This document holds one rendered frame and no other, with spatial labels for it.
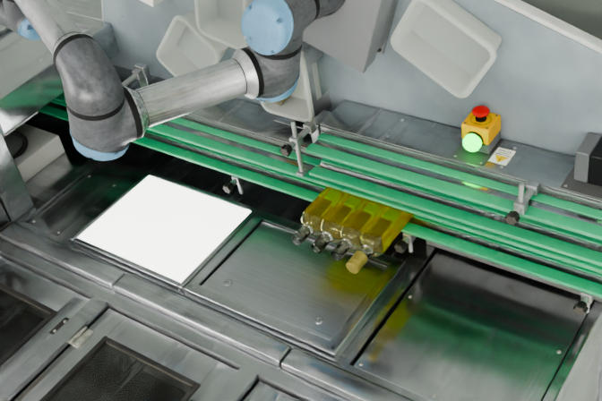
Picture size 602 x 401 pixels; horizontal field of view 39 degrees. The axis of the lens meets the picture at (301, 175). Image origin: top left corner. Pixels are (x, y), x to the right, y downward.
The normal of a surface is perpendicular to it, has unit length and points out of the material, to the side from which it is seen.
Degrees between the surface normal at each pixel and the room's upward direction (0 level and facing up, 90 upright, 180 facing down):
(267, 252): 90
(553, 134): 0
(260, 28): 7
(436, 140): 90
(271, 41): 7
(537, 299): 90
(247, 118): 90
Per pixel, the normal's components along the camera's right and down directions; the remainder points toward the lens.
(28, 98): 0.82, 0.25
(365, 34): -0.55, 0.58
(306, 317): -0.15, -0.77
